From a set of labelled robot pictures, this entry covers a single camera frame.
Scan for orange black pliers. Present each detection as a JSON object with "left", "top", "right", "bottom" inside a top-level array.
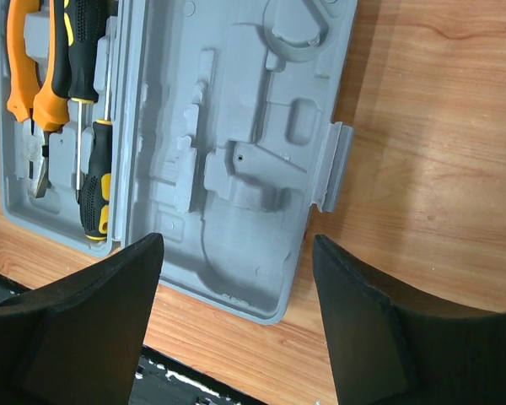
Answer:
[{"left": 7, "top": 1, "right": 71, "bottom": 198}]

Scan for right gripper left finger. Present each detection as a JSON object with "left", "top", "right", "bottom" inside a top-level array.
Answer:
[{"left": 0, "top": 233, "right": 164, "bottom": 404}]

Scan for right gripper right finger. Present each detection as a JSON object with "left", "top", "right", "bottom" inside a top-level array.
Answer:
[{"left": 312, "top": 235, "right": 506, "bottom": 404}]

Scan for grey plastic tool case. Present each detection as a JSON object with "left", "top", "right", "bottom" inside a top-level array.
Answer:
[{"left": 0, "top": 1, "right": 357, "bottom": 325}]

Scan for flathead screwdriver black yellow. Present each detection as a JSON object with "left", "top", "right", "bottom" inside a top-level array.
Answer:
[{"left": 80, "top": 61, "right": 113, "bottom": 241}]

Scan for phillips screwdriver black yellow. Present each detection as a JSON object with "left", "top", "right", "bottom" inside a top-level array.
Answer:
[{"left": 63, "top": 0, "right": 109, "bottom": 202}]

